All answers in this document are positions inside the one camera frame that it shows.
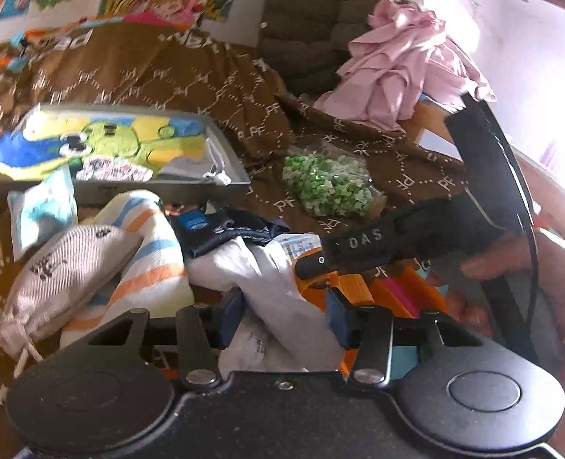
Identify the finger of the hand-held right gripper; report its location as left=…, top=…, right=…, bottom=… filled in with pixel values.
left=295, top=252, right=360, bottom=281
left=321, top=217, right=408, bottom=269

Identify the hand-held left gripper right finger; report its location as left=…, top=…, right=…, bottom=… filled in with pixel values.
left=324, top=289, right=486, bottom=386

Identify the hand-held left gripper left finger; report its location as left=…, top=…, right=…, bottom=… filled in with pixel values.
left=60, top=289, right=245, bottom=388

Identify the white cloth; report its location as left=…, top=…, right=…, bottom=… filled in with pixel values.
left=184, top=233, right=356, bottom=374

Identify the grey drawstring pouch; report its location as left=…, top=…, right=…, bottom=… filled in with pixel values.
left=0, top=224, right=145, bottom=395

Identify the grey storage box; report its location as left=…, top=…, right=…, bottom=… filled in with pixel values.
left=0, top=103, right=253, bottom=210

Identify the person's right hand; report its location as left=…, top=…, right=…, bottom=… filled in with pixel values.
left=459, top=238, right=532, bottom=282

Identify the bag of green pieces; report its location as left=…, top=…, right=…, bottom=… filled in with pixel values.
left=281, top=150, right=384, bottom=219

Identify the navy blue cloth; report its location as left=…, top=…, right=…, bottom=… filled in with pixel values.
left=168, top=205, right=284, bottom=260

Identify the striped towel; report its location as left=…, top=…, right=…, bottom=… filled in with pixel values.
left=60, top=189, right=195, bottom=336

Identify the pink garment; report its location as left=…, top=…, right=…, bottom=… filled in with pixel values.
left=313, top=0, right=498, bottom=133

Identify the cartoon printed towel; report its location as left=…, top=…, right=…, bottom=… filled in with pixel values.
left=0, top=107, right=207, bottom=183

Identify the brown printed blanket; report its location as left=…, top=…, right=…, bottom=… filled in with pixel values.
left=0, top=24, right=474, bottom=441

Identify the light blue and white packet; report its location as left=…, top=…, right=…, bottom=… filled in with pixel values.
left=7, top=167, right=80, bottom=260

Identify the brown puffer jacket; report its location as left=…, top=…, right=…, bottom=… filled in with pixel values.
left=261, top=0, right=399, bottom=97

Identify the orange and blue patterned blanket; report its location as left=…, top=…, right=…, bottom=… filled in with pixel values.
left=0, top=15, right=202, bottom=75

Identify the grey cloth with cord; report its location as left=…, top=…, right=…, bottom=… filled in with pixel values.
left=155, top=154, right=234, bottom=186

